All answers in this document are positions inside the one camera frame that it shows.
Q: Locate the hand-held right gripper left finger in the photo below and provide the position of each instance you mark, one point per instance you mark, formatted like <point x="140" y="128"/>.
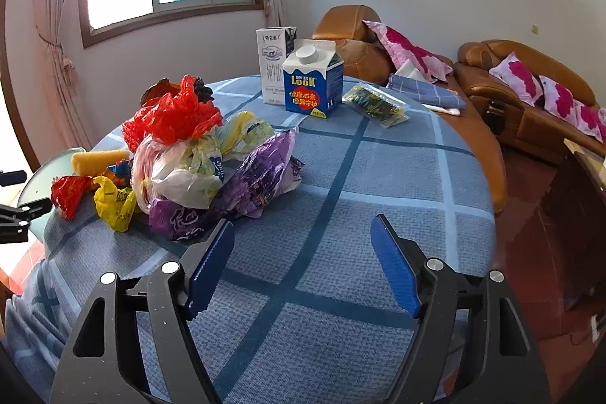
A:
<point x="213" y="271"/>

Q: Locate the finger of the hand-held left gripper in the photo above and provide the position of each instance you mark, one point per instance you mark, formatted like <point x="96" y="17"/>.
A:
<point x="19" y="222"/>
<point x="10" y="178"/>

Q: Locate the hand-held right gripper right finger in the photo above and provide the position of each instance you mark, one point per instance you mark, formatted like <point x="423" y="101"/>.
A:
<point x="395" y="271"/>

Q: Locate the light green trash bin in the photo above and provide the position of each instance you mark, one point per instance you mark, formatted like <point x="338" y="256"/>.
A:
<point x="45" y="177"/>

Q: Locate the purple plastic bag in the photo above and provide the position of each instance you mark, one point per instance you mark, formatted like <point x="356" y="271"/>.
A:
<point x="255" y="177"/>

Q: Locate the green white printed bag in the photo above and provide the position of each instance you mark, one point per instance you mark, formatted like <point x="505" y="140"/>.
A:
<point x="204" y="154"/>

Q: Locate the red plastic bag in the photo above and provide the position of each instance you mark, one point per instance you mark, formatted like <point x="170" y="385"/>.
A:
<point x="175" y="115"/>

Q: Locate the red wrapper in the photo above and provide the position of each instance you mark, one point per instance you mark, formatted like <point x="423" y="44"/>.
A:
<point x="71" y="193"/>

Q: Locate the blue checked tablecloth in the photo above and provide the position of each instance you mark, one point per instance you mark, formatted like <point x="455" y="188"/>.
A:
<point x="341" y="205"/>

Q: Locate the white translucent plastic bag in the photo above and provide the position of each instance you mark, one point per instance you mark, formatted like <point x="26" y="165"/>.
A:
<point x="173" y="188"/>

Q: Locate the small yellow plastic bag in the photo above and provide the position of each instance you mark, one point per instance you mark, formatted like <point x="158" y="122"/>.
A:
<point x="113" y="207"/>

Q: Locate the blue orange packet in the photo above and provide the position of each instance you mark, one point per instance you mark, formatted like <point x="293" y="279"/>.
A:
<point x="122" y="172"/>

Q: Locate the large yellow plastic bag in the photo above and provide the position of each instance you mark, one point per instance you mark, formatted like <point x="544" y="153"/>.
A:
<point x="246" y="132"/>

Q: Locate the pink curtain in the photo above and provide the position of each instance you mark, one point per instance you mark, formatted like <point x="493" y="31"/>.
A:
<point x="61" y="30"/>

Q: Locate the green snack packet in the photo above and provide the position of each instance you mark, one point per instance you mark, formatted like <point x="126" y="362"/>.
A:
<point x="376" y="103"/>

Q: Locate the folded blue checked cloth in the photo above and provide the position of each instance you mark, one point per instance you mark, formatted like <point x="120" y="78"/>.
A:
<point x="426" y="90"/>

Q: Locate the dark wooden cabinet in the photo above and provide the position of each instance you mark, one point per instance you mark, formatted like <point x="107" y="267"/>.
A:
<point x="577" y="224"/>

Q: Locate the brown leather sofa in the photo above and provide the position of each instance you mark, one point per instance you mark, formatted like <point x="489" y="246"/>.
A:
<point x="525" y="120"/>

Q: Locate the blue carton with white cap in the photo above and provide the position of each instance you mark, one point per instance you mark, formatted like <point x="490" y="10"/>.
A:
<point x="310" y="89"/>

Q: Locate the white paper sheet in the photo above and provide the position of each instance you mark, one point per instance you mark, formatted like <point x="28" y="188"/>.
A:
<point x="413" y="70"/>

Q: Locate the white milk carton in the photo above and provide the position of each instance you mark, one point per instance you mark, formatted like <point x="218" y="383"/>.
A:
<point x="272" y="58"/>

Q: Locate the pink floral pillow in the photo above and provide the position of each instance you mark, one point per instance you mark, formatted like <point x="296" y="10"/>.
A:
<point x="575" y="110"/>
<point x="518" y="77"/>
<point x="407" y="49"/>

